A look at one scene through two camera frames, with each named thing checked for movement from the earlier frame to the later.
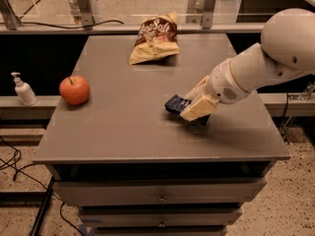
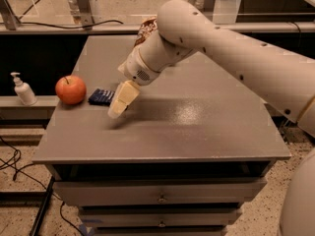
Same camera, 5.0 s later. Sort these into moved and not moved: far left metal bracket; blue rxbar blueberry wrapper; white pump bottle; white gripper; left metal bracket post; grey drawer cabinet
Moved: white gripper; blue rxbar blueberry wrapper
Not moved: grey drawer cabinet; white pump bottle; far left metal bracket; left metal bracket post
